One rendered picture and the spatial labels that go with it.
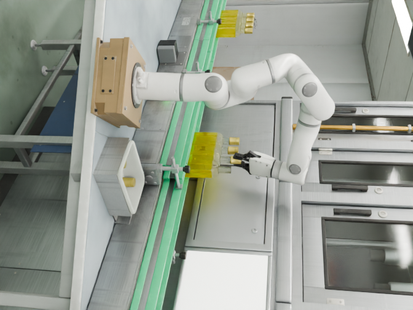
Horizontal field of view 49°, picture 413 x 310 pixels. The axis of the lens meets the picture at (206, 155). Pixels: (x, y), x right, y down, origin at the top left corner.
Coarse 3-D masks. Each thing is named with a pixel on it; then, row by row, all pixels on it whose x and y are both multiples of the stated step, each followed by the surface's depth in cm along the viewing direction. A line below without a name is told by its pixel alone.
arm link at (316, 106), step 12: (300, 84) 145; (312, 84) 145; (300, 96) 148; (312, 96) 147; (324, 96) 149; (312, 108) 151; (324, 108) 151; (300, 120) 164; (312, 120) 161; (324, 120) 155
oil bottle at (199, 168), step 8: (192, 160) 186; (200, 160) 185; (192, 168) 183; (200, 168) 182; (208, 168) 182; (216, 168) 182; (192, 176) 185; (200, 176) 185; (208, 176) 184; (216, 176) 184
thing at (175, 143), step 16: (208, 0) 259; (208, 16) 247; (208, 32) 234; (192, 48) 225; (192, 64) 216; (176, 112) 192; (192, 112) 192; (176, 128) 185; (176, 144) 178; (160, 160) 173; (176, 160) 172
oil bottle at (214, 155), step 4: (192, 152) 189; (196, 152) 189; (200, 152) 189; (204, 152) 189; (208, 152) 188; (212, 152) 188; (216, 152) 188; (192, 156) 188; (196, 156) 187; (200, 156) 187; (204, 156) 187; (208, 156) 187; (212, 156) 186; (216, 156) 186; (220, 156) 188; (208, 160) 186; (212, 160) 186; (216, 160) 186; (220, 160) 187
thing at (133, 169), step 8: (128, 144) 151; (128, 152) 149; (136, 152) 158; (128, 160) 160; (136, 160) 160; (120, 168) 144; (128, 168) 163; (136, 168) 163; (120, 176) 143; (128, 176) 167; (136, 176) 166; (120, 184) 145; (136, 184) 166; (128, 192) 164; (136, 192) 164; (128, 200) 151; (136, 200) 161; (136, 208) 160
